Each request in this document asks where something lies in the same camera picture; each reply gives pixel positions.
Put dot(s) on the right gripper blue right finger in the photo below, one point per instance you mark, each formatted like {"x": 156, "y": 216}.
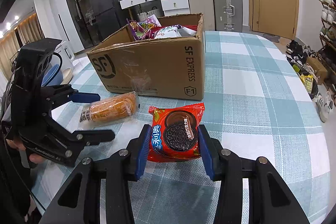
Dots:
{"x": 207, "y": 151}

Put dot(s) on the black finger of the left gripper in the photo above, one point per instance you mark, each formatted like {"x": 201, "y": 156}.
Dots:
{"x": 94, "y": 137}

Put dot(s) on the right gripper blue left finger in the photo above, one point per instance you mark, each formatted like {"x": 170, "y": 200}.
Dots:
{"x": 142, "y": 151}

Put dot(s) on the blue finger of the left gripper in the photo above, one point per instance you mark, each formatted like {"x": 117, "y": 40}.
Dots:
{"x": 85, "y": 97}

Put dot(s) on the red Oreo cookie pack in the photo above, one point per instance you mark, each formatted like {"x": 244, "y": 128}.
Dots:
{"x": 174, "y": 133}

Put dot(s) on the orange bread roll pack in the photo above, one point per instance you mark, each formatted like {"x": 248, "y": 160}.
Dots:
{"x": 110, "y": 109}

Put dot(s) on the purple candy bag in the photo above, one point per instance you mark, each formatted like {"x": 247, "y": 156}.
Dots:
{"x": 141, "y": 30}

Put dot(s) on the red chips snack bag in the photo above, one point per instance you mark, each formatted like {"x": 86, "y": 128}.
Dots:
{"x": 191, "y": 28}

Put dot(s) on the person's left hand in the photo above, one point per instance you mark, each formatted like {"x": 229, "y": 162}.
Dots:
{"x": 17, "y": 144}

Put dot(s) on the blue plastic basin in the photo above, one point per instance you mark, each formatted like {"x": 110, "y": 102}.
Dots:
{"x": 54, "y": 76}

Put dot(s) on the teal checkered tablecloth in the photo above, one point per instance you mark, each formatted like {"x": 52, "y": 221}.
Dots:
{"x": 255, "y": 105}

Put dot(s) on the cardboard SF Express box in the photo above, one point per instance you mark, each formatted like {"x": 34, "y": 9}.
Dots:
{"x": 170, "y": 67}

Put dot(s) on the woven laundry basket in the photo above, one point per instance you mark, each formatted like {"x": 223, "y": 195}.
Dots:
{"x": 143, "y": 15}

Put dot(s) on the black trash bin with wrappers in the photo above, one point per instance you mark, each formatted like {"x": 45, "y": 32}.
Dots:
{"x": 308, "y": 78}

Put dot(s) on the white sneaker on floor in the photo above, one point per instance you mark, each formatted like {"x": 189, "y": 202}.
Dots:
{"x": 325, "y": 106}

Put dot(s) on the small cardboard box on floor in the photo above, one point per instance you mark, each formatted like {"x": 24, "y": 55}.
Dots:
{"x": 319, "y": 70}

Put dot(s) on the silver aluminium suitcase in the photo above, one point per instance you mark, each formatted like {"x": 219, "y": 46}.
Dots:
{"x": 228, "y": 15}

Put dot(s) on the beige suitcase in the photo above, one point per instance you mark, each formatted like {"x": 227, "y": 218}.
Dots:
{"x": 206, "y": 7}

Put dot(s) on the wooden shoe rack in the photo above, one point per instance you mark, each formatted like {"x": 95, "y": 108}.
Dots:
{"x": 327, "y": 37}

